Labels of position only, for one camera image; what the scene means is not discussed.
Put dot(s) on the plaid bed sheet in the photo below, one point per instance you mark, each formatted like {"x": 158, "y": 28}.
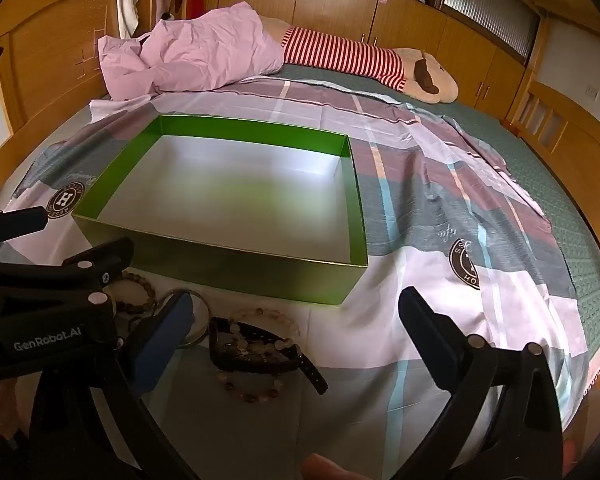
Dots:
{"x": 430, "y": 185}

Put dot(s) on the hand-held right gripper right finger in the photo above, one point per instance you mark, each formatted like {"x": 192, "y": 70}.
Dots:
{"x": 415, "y": 320}

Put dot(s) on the black wrist watch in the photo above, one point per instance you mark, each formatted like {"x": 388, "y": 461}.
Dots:
{"x": 310, "y": 370}

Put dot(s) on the white garment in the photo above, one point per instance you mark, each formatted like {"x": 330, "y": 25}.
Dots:
{"x": 130, "y": 5}

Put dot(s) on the plush toy with striped shirt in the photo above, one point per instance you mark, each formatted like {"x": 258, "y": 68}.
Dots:
{"x": 340, "y": 55}

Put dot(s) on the green cardboard box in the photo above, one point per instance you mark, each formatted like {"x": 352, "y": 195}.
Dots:
{"x": 230, "y": 270}

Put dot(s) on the person's right hand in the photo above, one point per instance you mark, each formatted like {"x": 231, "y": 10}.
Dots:
{"x": 327, "y": 467}

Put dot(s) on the wooden footboard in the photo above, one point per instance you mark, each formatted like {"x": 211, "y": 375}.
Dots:
{"x": 580, "y": 160}

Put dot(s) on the silver metal bangle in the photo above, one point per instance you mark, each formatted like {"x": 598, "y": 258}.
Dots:
{"x": 205, "y": 320}

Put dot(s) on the white wall socket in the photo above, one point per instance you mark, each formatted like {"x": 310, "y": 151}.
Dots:
{"x": 591, "y": 91}

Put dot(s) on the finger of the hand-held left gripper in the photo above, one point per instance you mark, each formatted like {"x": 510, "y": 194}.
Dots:
{"x": 80, "y": 272}
{"x": 15, "y": 224}

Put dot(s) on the frosted glass window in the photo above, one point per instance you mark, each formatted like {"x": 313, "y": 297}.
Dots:
{"x": 490, "y": 10}

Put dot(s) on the pink quilt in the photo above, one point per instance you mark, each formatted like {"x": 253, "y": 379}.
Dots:
{"x": 205, "y": 50}

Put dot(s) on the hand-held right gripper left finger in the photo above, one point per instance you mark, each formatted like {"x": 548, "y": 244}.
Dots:
{"x": 162, "y": 340}

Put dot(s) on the wooden wall cabinets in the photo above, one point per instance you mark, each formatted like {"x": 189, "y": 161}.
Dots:
{"x": 330, "y": 0}

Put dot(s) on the wooden headboard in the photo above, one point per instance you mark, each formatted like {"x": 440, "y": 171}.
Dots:
{"x": 45, "y": 60}

